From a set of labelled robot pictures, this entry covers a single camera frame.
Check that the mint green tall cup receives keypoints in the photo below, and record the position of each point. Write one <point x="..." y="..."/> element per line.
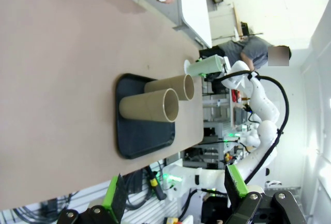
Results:
<point x="204" y="66"/>

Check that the dark brown tall cup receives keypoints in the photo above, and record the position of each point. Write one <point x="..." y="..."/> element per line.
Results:
<point x="165" y="87"/>

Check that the black plastic serving tray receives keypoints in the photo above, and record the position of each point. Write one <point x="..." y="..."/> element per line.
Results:
<point x="144" y="138"/>

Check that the large white table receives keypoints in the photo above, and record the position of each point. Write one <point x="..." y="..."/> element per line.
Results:
<point x="196" y="6"/>

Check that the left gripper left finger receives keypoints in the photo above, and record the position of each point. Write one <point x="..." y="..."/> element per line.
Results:
<point x="115" y="195"/>

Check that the person in grey t-shirt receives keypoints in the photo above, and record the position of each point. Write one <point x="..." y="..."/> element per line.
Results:
<point x="256" y="50"/>

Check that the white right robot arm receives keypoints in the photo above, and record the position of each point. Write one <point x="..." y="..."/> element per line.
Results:
<point x="266" y="105"/>

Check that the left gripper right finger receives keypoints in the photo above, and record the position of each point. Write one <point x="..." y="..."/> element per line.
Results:
<point x="238" y="185"/>

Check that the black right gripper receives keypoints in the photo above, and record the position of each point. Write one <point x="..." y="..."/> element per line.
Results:
<point x="216" y="76"/>

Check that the light tan tall cup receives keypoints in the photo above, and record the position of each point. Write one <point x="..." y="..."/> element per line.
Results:
<point x="144" y="107"/>

